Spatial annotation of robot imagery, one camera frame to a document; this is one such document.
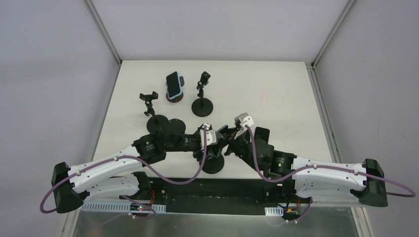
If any left aluminium frame post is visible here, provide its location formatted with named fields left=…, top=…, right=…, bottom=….
left=83, top=0, right=123, bottom=68

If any white cable duct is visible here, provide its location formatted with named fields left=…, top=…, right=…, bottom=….
left=81, top=201, right=166, bottom=213
left=264, top=206, right=284, bottom=217

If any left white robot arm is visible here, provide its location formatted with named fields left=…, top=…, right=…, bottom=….
left=40, top=119, right=236, bottom=213

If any blue-cased phone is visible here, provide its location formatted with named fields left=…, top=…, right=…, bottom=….
left=166, top=72, right=182, bottom=100

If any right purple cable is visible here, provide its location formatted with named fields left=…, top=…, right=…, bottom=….
left=245, top=125, right=417, bottom=198

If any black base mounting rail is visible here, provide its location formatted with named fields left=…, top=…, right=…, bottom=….
left=129, top=177, right=309, bottom=215

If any left white cable duct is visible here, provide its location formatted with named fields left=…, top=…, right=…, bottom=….
left=81, top=201, right=166, bottom=213

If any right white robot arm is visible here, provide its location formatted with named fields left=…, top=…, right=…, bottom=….
left=225, top=127, right=388, bottom=207

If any black phone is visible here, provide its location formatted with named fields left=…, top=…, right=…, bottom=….
left=254, top=127, right=270, bottom=144

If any black round-base phone stand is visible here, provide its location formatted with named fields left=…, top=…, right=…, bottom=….
left=191, top=71, right=213, bottom=118

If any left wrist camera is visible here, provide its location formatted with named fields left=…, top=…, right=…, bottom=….
left=199, top=123, right=217, bottom=150

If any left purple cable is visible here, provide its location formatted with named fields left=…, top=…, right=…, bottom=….
left=40, top=125, right=208, bottom=214

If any teal phone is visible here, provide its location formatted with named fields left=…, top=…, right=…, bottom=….
left=216, top=125, right=229, bottom=136

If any brown-base phone holder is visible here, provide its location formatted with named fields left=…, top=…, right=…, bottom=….
left=166, top=72, right=184, bottom=103

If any right aluminium frame post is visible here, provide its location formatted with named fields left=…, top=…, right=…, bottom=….
left=311, top=0, right=358, bottom=70

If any right white cable duct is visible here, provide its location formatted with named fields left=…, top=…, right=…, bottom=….
left=264, top=206, right=284, bottom=217

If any purple cable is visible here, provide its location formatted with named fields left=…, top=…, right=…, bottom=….
left=245, top=125, right=417, bottom=198
left=40, top=125, right=208, bottom=214

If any aluminium frame post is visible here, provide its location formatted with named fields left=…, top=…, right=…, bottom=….
left=311, top=0, right=358, bottom=70
left=83, top=0, right=123, bottom=68

